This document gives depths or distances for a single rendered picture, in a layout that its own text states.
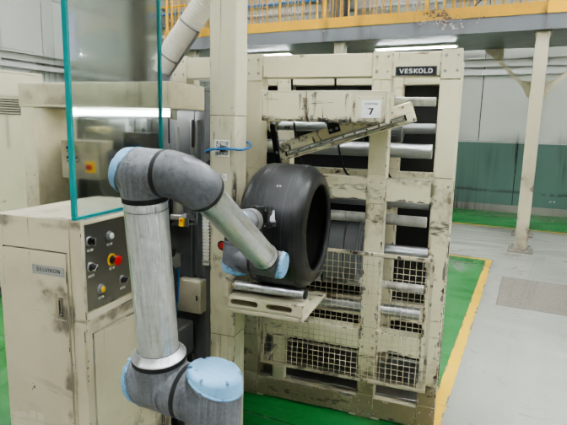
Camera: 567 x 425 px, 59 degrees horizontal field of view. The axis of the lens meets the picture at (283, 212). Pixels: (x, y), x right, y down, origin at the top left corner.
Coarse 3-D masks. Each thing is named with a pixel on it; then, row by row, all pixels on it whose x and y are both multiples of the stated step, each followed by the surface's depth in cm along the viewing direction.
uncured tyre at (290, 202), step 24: (264, 168) 218; (288, 168) 216; (312, 168) 220; (264, 192) 206; (288, 192) 203; (312, 192) 210; (288, 216) 200; (312, 216) 251; (288, 240) 200; (312, 240) 250; (312, 264) 243
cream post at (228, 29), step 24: (216, 0) 215; (240, 0) 216; (216, 24) 217; (240, 24) 218; (216, 48) 218; (240, 48) 220; (216, 72) 220; (240, 72) 222; (216, 96) 222; (240, 96) 224; (216, 120) 224; (240, 120) 226; (240, 144) 228; (216, 168) 227; (240, 168) 230; (240, 192) 232; (216, 240) 233; (216, 264) 235; (216, 288) 237; (216, 312) 239; (216, 336) 241; (240, 336) 246; (240, 360) 248
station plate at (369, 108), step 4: (364, 100) 225; (368, 100) 225; (372, 100) 224; (376, 100) 224; (380, 100) 223; (364, 104) 226; (368, 104) 225; (372, 104) 224; (376, 104) 224; (380, 104) 223; (364, 108) 226; (368, 108) 225; (372, 108) 225; (376, 108) 224; (380, 108) 224; (364, 112) 226; (368, 112) 226; (372, 112) 225; (376, 112) 224; (380, 112) 224; (364, 116) 226; (368, 116) 226; (372, 116) 225; (376, 116) 225; (380, 116) 224
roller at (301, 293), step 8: (240, 280) 226; (240, 288) 224; (248, 288) 222; (256, 288) 221; (264, 288) 219; (272, 288) 218; (280, 288) 217; (288, 288) 217; (296, 288) 216; (288, 296) 216; (296, 296) 215; (304, 296) 213
